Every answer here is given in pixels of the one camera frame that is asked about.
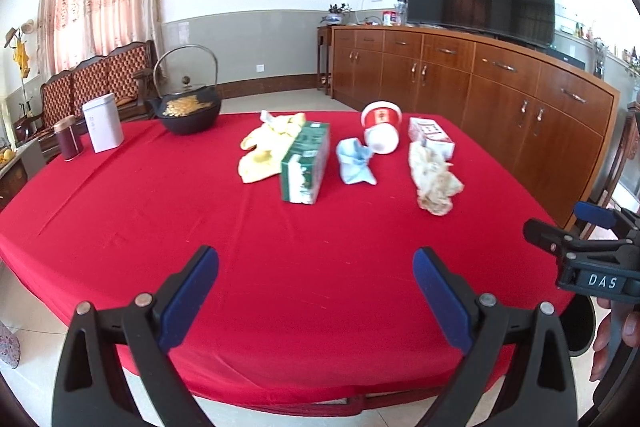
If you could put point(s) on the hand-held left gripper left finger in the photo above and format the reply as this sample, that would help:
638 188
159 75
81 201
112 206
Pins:
192 297

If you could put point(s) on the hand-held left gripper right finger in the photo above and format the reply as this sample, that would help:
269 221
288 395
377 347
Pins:
440 297

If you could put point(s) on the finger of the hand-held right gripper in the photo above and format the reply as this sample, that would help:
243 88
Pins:
595 214
550 239

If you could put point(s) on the black plastic bucket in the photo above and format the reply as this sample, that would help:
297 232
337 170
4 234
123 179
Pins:
580 327

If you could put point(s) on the beige plastic bag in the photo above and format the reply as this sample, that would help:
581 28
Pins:
435 182

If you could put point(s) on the red white small box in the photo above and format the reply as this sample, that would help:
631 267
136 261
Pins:
430 134

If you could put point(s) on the light blue face mask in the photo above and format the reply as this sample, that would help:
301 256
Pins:
352 162

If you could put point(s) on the yellow cloth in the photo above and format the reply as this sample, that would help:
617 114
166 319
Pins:
265 152

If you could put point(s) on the green white carton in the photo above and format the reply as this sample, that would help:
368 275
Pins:
302 167

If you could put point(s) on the red white paper cup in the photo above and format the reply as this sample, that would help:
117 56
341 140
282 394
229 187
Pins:
382 122

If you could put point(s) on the person's right hand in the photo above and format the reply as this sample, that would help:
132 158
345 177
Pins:
617 332

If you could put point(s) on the carved wooden stand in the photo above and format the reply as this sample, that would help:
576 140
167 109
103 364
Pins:
632 132

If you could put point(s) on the red tablecloth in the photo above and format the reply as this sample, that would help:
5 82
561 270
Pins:
310 257

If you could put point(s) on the glass vase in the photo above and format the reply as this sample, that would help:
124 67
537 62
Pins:
599 62

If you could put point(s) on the long wooden sideboard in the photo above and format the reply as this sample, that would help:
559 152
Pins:
475 92

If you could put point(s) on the black cast iron teapot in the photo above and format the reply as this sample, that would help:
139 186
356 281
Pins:
187 112

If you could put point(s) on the row of cosmetic bottles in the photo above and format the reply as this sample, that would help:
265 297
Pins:
580 29

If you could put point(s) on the floral ceramic stool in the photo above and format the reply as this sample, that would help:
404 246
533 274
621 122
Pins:
9 347

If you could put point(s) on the white tin box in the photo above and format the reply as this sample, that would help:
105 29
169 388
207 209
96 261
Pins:
102 124

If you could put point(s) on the dark red canister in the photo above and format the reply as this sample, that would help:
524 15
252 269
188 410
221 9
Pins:
70 142

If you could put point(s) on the grey side table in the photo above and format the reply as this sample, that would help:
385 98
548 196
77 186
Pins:
32 159

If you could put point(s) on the wooden upholstered bench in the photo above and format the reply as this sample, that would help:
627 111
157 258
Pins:
90 82

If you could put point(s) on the small wooden side table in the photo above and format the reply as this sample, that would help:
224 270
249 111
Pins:
325 57

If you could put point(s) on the glass pitcher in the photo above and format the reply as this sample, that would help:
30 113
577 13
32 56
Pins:
400 13

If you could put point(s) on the red lid jar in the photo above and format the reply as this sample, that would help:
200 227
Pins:
387 19

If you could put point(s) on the wooden coat rack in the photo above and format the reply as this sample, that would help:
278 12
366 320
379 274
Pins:
21 57

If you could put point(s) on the small dark potted plant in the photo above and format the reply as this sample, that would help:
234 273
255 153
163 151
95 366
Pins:
335 14

